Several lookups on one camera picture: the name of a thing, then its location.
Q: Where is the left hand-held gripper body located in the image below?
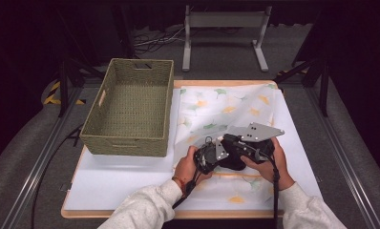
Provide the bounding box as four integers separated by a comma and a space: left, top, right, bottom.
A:
193, 136, 230, 176

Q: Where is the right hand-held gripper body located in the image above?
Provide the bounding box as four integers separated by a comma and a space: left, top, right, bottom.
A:
220, 121, 286, 172

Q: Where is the white leaf print bag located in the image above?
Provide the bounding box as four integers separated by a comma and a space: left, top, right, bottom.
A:
172, 83, 284, 205

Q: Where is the green woven basket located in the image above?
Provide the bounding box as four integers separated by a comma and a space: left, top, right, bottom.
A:
79, 57, 175, 158

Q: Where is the person's left hand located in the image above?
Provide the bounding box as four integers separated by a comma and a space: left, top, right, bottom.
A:
173, 145, 215, 193

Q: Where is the person's right hand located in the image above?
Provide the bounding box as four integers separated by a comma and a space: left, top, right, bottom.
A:
240, 136, 296, 192

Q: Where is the black tripod stand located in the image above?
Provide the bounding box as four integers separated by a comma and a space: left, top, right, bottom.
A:
55, 56, 107, 118
273, 56, 331, 118

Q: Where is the white table mat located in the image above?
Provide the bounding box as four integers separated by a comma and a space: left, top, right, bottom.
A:
64, 87, 324, 212

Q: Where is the grey metal stand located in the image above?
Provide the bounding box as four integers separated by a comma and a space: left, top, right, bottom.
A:
181, 4, 273, 73

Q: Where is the yellow black floor tape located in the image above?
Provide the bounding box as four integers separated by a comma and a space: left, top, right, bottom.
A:
42, 80, 87, 107

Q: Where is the red bracelet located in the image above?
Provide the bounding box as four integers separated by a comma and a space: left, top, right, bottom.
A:
171, 176, 186, 196

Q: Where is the left hand-held gripper cable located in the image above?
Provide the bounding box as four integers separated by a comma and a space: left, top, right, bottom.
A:
171, 169, 202, 210

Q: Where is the hand-held gripper cable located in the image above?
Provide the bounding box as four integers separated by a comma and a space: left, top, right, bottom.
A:
257, 150, 282, 229
171, 169, 202, 210

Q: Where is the right hand-held gripper cable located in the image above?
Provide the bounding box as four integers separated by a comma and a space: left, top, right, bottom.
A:
257, 150, 282, 229

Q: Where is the aluminium floor rail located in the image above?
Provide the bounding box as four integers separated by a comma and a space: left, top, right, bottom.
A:
0, 87, 84, 229
306, 87, 380, 229

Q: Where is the bundle of floor cables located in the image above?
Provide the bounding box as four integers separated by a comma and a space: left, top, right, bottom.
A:
133, 26, 186, 54

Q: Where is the black floor cable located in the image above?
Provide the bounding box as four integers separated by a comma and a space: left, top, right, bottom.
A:
30, 123, 85, 229

